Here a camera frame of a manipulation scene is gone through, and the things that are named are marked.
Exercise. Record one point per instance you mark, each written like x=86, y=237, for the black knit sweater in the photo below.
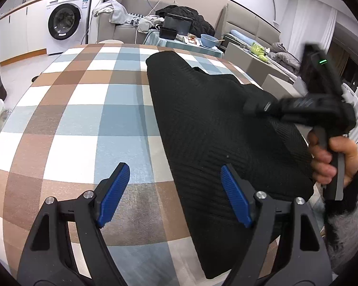
x=203, y=127

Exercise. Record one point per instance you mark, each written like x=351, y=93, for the light grey crumpled clothes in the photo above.
x=118, y=15

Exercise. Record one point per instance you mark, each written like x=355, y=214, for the white base cabinet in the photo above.
x=23, y=33

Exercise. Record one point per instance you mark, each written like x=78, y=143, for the person's right hand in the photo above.
x=322, y=166

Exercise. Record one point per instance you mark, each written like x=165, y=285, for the white washing machine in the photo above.
x=67, y=24

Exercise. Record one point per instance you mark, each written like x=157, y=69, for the small table checkered cloth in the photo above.
x=153, y=38

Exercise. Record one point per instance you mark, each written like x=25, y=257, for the black jacket on sofa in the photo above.
x=185, y=20

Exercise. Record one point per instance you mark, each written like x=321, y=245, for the blue plastic bowl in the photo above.
x=208, y=41

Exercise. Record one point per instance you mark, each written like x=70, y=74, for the grey sofa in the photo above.
x=212, y=17

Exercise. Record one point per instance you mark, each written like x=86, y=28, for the plaid checkered blanket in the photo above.
x=78, y=116

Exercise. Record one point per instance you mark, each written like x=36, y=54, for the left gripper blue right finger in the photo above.
x=240, y=194

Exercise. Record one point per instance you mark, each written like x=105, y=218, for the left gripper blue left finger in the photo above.
x=108, y=194

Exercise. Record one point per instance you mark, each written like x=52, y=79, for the green cloth item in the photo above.
x=259, y=51

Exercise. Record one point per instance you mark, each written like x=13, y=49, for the white round stool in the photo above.
x=111, y=41

